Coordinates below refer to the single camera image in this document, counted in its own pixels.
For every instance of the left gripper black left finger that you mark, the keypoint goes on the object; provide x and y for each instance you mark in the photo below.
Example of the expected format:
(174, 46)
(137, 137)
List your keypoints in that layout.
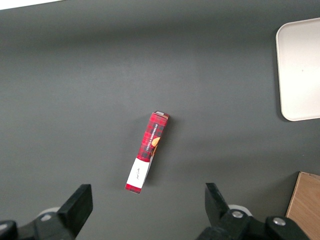
(75, 210)

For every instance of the white rectangular tray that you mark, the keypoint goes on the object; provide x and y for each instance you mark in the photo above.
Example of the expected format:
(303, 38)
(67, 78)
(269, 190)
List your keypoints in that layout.
(300, 72)

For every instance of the wooden board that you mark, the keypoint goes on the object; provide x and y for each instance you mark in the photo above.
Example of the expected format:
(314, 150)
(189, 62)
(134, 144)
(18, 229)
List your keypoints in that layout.
(306, 205)

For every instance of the red plaid shortbread box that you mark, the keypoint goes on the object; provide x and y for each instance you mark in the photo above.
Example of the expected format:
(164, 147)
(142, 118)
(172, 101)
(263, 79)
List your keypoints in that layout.
(147, 152)

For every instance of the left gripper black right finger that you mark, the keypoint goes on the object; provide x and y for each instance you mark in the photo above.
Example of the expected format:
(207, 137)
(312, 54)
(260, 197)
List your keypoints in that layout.
(220, 215)

